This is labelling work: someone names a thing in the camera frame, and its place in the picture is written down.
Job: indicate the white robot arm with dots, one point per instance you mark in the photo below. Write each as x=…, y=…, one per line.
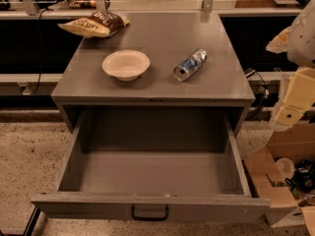
x=298, y=40

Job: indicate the white paper bowl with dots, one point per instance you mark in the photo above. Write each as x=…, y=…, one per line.
x=126, y=65

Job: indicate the yellow brown chip bag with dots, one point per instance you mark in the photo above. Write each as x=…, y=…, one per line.
x=99, y=24

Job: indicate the dark bottles in box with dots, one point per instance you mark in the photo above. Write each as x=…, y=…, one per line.
x=303, y=178

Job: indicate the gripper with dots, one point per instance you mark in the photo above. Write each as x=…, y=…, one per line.
x=303, y=41

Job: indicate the clear glass in box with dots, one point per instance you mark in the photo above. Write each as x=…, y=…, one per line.
x=286, y=167

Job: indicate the open cardboard box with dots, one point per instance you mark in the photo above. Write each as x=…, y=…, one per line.
x=296, y=143

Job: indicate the crushed silver blue can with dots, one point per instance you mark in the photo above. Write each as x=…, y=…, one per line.
x=188, y=67

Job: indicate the black drawer handle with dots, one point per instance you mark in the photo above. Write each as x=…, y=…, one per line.
x=149, y=213

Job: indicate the grey metal cabinet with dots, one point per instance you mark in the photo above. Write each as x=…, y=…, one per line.
x=167, y=39

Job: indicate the grey top drawer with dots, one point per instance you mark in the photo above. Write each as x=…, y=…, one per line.
x=185, y=158

